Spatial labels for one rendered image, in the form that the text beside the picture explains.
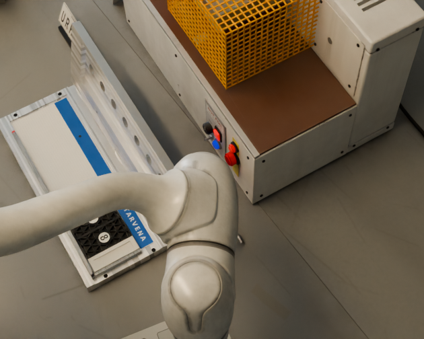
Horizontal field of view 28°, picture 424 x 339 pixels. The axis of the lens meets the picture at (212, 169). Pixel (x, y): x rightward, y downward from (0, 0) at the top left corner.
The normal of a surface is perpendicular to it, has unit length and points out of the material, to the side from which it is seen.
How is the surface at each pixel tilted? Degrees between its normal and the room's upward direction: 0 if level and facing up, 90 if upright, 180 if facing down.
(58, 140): 0
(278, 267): 0
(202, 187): 31
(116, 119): 79
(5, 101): 0
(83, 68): 90
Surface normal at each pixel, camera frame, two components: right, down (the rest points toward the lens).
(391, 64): 0.51, 0.75
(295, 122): -0.02, -0.48
